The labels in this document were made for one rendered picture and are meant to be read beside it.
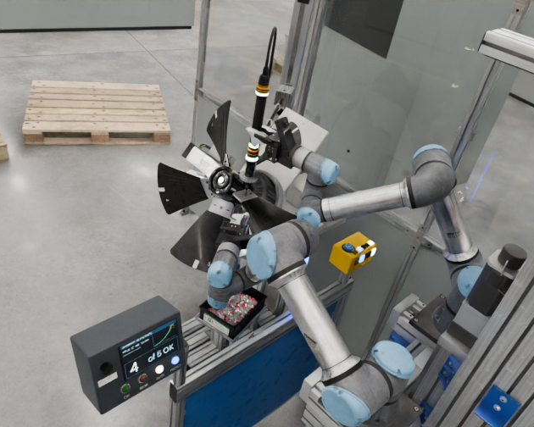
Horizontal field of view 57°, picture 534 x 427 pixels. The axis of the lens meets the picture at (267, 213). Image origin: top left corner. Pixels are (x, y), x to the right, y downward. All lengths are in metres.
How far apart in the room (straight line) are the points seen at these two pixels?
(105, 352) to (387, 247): 1.55
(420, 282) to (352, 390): 1.22
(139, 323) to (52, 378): 1.51
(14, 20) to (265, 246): 6.09
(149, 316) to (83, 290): 1.85
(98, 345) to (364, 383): 0.66
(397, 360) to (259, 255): 0.45
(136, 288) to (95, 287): 0.24
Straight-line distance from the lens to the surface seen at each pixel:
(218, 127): 2.10
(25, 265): 3.40
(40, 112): 4.81
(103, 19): 7.30
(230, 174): 1.92
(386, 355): 1.37
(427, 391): 1.67
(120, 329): 1.34
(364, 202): 1.53
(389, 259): 2.48
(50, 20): 7.14
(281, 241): 1.28
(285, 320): 1.91
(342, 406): 1.30
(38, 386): 2.80
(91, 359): 1.28
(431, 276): 2.39
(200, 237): 1.95
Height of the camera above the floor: 2.27
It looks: 36 degrees down
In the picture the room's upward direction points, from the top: 11 degrees clockwise
